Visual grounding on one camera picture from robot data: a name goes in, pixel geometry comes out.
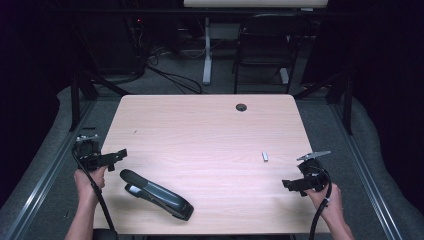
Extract person's right hand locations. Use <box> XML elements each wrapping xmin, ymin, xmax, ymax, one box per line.
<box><xmin>304</xmin><ymin>183</ymin><xmax>344</xmax><ymax>223</ymax></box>

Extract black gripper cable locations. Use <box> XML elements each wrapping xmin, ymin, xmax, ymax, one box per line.
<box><xmin>71</xmin><ymin>146</ymin><xmax>118</xmax><ymax>236</ymax></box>
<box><xmin>308</xmin><ymin>166</ymin><xmax>333</xmax><ymax>240</ymax></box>

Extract aluminium floor rail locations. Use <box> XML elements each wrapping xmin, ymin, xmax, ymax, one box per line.
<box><xmin>1</xmin><ymin>99</ymin><xmax>98</xmax><ymax>240</ymax></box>
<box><xmin>329</xmin><ymin>103</ymin><xmax>405</xmax><ymax>240</ymax></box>

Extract dark computer tower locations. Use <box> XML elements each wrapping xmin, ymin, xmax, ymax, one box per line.
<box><xmin>96</xmin><ymin>13</ymin><xmax>148</xmax><ymax>76</ymax></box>

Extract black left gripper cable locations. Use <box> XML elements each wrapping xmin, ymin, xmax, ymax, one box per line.
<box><xmin>71</xmin><ymin>146</ymin><xmax>118</xmax><ymax>236</ymax></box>

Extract person's left hand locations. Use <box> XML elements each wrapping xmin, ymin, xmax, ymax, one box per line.
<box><xmin>73</xmin><ymin>165</ymin><xmax>108</xmax><ymax>201</ymax></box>

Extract black chair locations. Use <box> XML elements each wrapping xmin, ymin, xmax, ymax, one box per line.
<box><xmin>232</xmin><ymin>13</ymin><xmax>312</xmax><ymax>95</ymax></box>

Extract black floor cables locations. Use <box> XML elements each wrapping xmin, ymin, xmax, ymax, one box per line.
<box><xmin>145</xmin><ymin>46</ymin><xmax>204</xmax><ymax>95</ymax></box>

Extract white desk leg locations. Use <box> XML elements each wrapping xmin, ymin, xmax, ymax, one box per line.
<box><xmin>202</xmin><ymin>17</ymin><xmax>213</xmax><ymax>86</ymax></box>

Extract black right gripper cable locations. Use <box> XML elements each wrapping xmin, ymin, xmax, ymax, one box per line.
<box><xmin>308</xmin><ymin>166</ymin><xmax>333</xmax><ymax>240</ymax></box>

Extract white desk top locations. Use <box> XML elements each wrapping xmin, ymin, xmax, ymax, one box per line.
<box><xmin>183</xmin><ymin>0</ymin><xmax>330</xmax><ymax>9</ymax></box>

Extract black metal stand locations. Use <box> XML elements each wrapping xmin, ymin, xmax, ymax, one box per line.
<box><xmin>293</xmin><ymin>71</ymin><xmax>354</xmax><ymax>136</ymax></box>
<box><xmin>68</xmin><ymin>70</ymin><xmax>132</xmax><ymax>133</ymax></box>

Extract black stapler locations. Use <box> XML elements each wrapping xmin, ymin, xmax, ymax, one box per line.
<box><xmin>119</xmin><ymin>168</ymin><xmax>195</xmax><ymax>222</ymax></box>

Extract black stool seat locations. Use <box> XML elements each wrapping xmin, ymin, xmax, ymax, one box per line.
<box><xmin>92</xmin><ymin>228</ymin><xmax>120</xmax><ymax>240</ymax></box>

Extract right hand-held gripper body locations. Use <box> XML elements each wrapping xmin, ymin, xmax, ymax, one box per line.
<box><xmin>296</xmin><ymin>150</ymin><xmax>332</xmax><ymax>193</ymax></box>

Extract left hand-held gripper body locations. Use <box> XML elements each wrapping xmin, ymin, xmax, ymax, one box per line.
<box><xmin>71</xmin><ymin>134</ymin><xmax>117</xmax><ymax>172</ymax></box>

